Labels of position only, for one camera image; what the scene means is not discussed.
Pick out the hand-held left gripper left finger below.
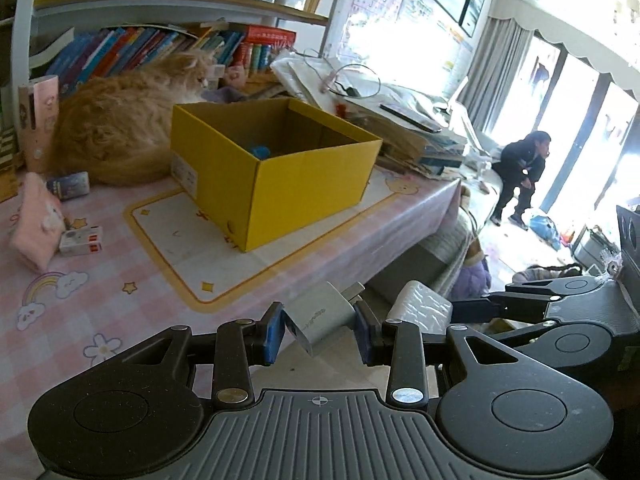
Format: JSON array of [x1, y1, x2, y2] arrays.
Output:
[[117, 302, 288, 407]]

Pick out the small white red box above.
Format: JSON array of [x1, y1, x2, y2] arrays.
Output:
[[59, 226, 105, 257]]

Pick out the row of colourful books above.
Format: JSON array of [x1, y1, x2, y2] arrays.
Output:
[[45, 24, 281, 92]]

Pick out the black flat phone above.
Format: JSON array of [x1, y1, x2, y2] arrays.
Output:
[[380, 103, 443, 133]]

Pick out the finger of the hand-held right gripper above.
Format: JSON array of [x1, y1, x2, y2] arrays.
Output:
[[451, 280, 568, 322], [482, 320, 558, 350]]

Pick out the grey knit blanket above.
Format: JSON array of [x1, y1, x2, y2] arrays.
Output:
[[420, 195, 493, 291]]

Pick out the stack of papers and books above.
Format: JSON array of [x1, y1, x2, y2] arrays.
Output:
[[270, 52, 468, 181]]

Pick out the yellow bordered desk mat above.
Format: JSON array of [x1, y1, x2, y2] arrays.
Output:
[[122, 167, 421, 308]]

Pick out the orange long-haired cat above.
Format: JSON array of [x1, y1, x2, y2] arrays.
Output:
[[50, 52, 226, 186]]

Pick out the pink checked desktop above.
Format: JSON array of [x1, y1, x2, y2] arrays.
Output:
[[0, 162, 463, 411]]

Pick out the purple garment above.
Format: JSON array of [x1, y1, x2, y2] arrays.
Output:
[[452, 260, 491, 301]]

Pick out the pink plush pouch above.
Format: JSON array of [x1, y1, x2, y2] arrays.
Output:
[[10, 172, 66, 273]]

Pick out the white charger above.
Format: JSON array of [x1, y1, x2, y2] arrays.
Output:
[[281, 281, 366, 358]]

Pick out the blue bag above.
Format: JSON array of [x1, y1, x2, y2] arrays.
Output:
[[530, 215, 562, 251]]

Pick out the wooden chess board box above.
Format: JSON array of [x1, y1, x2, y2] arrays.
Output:
[[0, 125, 26, 203]]

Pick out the grey curtain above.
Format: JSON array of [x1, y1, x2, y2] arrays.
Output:
[[460, 17, 533, 131]]

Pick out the pink pig plush toy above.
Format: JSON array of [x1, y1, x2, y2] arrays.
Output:
[[222, 62, 248, 88]]

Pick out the yellow cardboard box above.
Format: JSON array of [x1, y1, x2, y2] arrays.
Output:
[[170, 97, 385, 253]]

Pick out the white ribbed block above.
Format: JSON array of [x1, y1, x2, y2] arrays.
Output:
[[386, 280, 454, 333]]

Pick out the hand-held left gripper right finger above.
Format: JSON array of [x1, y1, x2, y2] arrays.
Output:
[[352, 300, 531, 407]]

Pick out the thin black cable loop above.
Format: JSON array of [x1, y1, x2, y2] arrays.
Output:
[[305, 50, 382, 98]]

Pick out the red thick book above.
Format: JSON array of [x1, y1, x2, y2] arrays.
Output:
[[243, 25, 297, 48]]

